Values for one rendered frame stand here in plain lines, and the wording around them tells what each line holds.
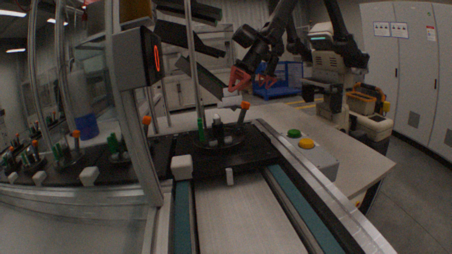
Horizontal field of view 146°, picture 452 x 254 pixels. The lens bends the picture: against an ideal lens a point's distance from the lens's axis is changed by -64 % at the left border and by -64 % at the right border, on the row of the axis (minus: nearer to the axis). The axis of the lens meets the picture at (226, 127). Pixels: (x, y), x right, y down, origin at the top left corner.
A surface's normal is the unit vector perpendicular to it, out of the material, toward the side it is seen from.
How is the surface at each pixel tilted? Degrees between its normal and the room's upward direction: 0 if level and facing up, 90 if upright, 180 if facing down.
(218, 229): 0
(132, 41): 90
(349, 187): 0
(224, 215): 0
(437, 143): 90
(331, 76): 90
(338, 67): 98
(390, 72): 90
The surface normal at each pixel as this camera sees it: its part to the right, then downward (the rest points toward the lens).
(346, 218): -0.10, -0.93
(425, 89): -0.97, 0.17
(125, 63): 0.18, 0.34
